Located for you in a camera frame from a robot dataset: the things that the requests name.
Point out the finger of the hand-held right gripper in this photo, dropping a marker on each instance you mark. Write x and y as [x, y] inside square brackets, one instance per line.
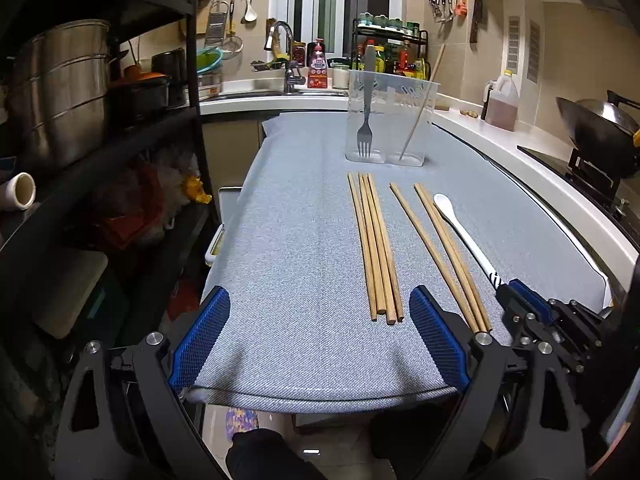
[515, 315]
[530, 297]

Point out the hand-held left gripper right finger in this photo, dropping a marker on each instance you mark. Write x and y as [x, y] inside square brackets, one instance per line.
[437, 340]

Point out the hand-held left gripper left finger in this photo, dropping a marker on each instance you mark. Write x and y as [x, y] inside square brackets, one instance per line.
[202, 340]

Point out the wooden chopstick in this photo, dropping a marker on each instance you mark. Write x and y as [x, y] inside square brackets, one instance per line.
[447, 250]
[386, 245]
[379, 245]
[455, 250]
[415, 127]
[372, 245]
[361, 245]
[425, 245]

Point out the clear plastic utensil container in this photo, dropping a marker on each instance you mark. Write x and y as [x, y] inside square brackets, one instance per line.
[390, 110]

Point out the colourful patterned slipper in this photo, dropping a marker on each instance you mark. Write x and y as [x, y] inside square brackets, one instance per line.
[241, 422]

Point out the white tray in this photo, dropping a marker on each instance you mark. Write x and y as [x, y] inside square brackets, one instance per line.
[220, 230]

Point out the black gas stove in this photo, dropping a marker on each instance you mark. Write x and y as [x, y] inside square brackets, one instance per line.
[590, 180]

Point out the person's dark trouser leg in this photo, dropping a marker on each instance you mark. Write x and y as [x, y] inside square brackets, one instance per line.
[270, 455]

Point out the beige cutting board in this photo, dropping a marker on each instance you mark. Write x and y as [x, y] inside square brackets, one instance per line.
[70, 295]

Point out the yellow plastic bag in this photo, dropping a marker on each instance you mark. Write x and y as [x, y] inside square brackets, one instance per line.
[196, 190]

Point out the bundle of plastic bags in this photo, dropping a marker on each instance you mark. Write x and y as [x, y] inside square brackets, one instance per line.
[135, 205]

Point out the black wok with lid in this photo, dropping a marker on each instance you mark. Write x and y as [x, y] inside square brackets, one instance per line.
[595, 125]

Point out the cooking oil jug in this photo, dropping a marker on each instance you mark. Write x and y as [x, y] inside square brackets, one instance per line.
[501, 105]

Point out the black shelf rack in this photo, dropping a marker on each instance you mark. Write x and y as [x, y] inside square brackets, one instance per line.
[180, 125]

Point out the metal fork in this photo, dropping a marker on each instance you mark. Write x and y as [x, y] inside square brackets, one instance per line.
[365, 135]

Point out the white cup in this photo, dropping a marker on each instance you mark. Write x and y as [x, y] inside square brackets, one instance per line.
[20, 191]

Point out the steel sink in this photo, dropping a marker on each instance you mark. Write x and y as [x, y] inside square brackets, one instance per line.
[250, 94]

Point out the black pot with orange lid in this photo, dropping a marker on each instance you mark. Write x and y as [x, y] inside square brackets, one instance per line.
[142, 92]

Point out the steel basin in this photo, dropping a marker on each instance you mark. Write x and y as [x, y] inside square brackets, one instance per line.
[210, 85]

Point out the black canister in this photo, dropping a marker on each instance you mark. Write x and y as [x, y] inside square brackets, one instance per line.
[170, 67]

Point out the black spice rack with bottles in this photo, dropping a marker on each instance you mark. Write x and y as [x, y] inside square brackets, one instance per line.
[395, 55]

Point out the green plastic basin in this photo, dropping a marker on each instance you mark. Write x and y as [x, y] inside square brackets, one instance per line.
[207, 60]

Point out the chrome faucet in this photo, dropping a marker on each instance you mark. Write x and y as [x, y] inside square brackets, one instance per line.
[289, 72]

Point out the hanging dark cleaver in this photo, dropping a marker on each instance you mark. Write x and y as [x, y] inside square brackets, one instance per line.
[476, 15]

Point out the steel stockpot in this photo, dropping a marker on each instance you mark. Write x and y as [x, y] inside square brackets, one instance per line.
[60, 90]

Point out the red sauce jar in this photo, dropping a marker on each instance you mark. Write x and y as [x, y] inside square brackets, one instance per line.
[298, 55]

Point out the metal grater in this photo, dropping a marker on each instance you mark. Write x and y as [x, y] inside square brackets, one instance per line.
[216, 22]

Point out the white ladle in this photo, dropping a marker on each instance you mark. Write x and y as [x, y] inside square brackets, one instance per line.
[249, 12]

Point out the white framed window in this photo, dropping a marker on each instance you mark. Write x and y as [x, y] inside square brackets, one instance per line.
[330, 0]

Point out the white wall vent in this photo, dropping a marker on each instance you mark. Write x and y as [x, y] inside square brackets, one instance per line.
[513, 42]

